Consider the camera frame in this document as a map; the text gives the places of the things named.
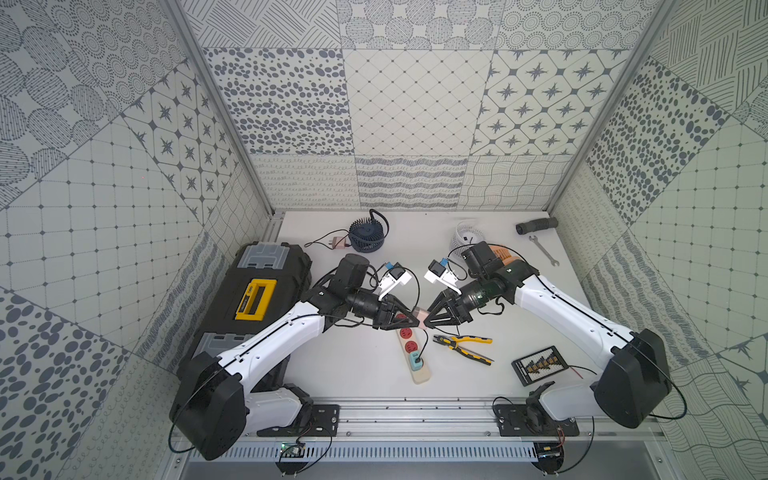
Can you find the silver wrench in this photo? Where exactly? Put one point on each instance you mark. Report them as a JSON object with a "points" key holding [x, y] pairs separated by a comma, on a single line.
{"points": [[534, 239]]}

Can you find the yellow black pliers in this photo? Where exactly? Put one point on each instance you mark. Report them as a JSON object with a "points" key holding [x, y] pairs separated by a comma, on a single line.
{"points": [[457, 344]]}

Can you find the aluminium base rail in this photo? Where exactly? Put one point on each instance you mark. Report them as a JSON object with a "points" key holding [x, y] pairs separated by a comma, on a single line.
{"points": [[419, 430]]}

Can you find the dark blue desk fan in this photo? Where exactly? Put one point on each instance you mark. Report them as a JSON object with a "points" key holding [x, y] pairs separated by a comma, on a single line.
{"points": [[367, 234]]}

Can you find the teal usb charger plug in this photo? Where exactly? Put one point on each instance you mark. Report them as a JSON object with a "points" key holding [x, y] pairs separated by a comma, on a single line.
{"points": [[415, 361]]}

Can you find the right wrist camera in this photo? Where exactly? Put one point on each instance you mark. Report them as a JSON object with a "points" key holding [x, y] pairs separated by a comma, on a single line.
{"points": [[439, 271]]}

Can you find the black cylindrical handle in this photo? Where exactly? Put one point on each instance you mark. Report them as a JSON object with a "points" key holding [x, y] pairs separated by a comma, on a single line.
{"points": [[536, 225]]}

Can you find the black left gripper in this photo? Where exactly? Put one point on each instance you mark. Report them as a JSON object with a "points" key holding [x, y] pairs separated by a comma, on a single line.
{"points": [[384, 309]]}

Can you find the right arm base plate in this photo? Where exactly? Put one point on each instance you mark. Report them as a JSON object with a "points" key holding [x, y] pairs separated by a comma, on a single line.
{"points": [[519, 420]]}

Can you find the black yellow toolbox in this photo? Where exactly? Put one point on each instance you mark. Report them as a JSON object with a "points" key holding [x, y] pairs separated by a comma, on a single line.
{"points": [[260, 286]]}

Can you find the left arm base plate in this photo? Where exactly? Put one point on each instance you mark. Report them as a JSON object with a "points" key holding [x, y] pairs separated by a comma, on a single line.
{"points": [[317, 420]]}

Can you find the pink usb charger plug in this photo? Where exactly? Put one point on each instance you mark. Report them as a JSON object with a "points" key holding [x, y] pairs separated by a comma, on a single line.
{"points": [[421, 315]]}

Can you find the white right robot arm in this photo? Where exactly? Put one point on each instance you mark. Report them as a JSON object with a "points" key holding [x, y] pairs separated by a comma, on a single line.
{"points": [[633, 377]]}

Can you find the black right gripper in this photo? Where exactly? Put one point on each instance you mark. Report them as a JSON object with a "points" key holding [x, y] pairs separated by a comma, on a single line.
{"points": [[459, 311]]}

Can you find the beige red power strip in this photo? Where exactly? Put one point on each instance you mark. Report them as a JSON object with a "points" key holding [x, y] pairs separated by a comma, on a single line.
{"points": [[411, 348]]}

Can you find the black charging board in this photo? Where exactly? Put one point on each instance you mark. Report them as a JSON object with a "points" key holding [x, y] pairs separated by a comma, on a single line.
{"points": [[539, 365]]}

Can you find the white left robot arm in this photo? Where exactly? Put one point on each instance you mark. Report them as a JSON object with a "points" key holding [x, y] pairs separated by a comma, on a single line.
{"points": [[217, 403]]}

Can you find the orange desk fan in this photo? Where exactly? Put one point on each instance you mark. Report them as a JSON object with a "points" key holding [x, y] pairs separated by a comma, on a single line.
{"points": [[504, 254]]}

